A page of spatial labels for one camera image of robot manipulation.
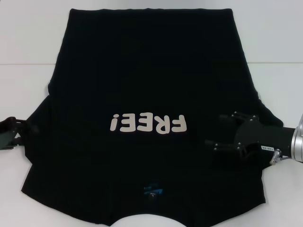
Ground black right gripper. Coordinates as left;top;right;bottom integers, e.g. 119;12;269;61
205;111;296;164

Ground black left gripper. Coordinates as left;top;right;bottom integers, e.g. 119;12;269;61
0;116;40;151

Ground black t-shirt with white print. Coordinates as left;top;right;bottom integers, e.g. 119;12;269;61
20;8;285;227

